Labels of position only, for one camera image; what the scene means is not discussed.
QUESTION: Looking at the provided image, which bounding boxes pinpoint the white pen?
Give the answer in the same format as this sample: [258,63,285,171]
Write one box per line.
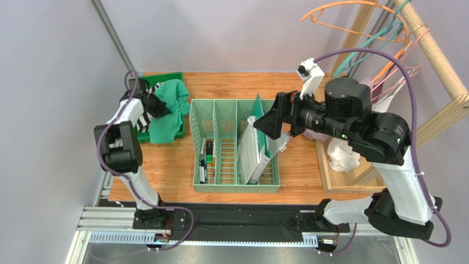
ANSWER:
[199,137,208,184]

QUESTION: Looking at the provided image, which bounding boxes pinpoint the green plastic tray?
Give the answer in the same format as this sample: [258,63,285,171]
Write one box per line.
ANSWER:
[135,72,186,143]

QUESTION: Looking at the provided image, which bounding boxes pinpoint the aluminium frame post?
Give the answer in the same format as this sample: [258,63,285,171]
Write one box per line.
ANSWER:
[89,0,135,71]

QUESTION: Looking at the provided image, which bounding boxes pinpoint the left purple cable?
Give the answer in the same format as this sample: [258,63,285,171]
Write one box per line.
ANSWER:
[96,69,195,252]

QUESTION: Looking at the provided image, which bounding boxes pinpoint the black marker green cap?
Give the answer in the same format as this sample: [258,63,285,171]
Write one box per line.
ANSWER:
[205,140,214,164]

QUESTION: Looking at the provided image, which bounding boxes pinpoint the green tank top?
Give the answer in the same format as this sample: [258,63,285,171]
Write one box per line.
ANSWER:
[148,78,191,144]

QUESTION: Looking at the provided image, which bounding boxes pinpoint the wooden clothes rack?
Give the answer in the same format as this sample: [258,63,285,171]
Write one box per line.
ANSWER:
[314,0,469,195]

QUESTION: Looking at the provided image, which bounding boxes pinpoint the orange clothes hanger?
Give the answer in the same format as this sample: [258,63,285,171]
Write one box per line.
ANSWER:
[300,0,410,44]

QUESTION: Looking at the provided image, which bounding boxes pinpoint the pink wire hanger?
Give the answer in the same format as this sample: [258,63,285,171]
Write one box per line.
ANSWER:
[369,29,431,103]

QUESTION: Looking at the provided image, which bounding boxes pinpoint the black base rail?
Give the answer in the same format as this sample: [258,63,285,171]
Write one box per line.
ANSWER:
[83,202,403,257]

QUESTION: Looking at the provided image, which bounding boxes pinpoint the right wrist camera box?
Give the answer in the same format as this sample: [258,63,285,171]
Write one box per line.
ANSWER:
[296,58,325,99]

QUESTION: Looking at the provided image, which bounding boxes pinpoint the mauve tank top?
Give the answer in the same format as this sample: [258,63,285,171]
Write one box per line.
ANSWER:
[303,78,374,142]

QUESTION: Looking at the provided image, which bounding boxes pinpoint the mint green file organizer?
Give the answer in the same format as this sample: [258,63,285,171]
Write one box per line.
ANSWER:
[189,98,280,193]

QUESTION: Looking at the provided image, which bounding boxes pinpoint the clear zip pouch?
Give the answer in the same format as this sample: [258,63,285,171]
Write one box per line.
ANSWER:
[267,132,290,158]

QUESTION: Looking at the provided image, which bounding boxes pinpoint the black white striped tank top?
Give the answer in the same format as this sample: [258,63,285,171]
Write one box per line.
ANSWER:
[136,82,162,133]

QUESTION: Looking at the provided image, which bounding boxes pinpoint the teal plastic hanger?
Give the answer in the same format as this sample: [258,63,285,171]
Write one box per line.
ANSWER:
[332,1,411,78]

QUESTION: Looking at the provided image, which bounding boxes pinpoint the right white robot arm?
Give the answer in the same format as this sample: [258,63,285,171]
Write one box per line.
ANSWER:
[253,76,442,240]

